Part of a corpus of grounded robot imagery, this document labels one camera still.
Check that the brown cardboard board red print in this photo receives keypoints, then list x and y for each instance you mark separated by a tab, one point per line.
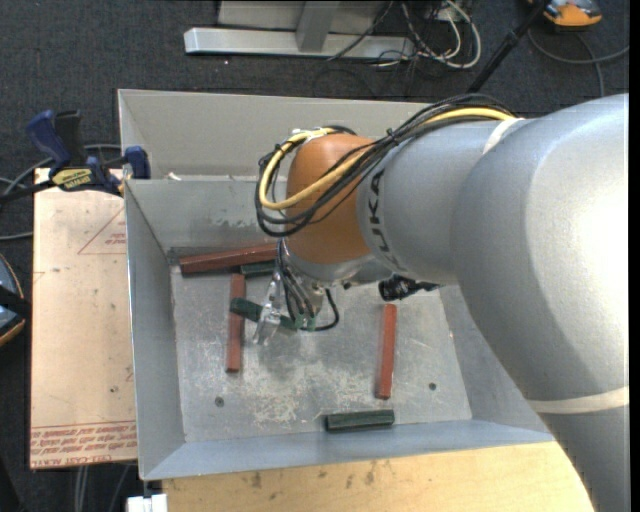
80	325

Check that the red-brown flat block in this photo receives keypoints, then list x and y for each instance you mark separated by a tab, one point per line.
220	260
386	350
235	330

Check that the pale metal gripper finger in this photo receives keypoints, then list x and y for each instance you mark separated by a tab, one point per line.
273	328
261	331

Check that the grey metal bin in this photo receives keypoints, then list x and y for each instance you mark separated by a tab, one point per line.
310	390

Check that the dark green flat block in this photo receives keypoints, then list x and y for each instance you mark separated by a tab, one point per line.
257	269
244	307
360	420

